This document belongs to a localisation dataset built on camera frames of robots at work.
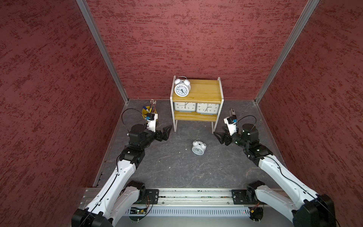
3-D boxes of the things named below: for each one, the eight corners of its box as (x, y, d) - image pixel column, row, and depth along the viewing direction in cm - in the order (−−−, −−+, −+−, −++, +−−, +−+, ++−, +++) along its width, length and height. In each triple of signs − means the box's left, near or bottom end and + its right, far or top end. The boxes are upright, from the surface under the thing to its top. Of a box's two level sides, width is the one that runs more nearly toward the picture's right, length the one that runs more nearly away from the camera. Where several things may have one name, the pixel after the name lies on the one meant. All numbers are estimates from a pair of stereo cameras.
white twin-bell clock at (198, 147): (190, 151, 93) (191, 145, 85) (194, 145, 96) (195, 138, 88) (201, 157, 90) (202, 151, 83) (204, 150, 93) (206, 144, 86)
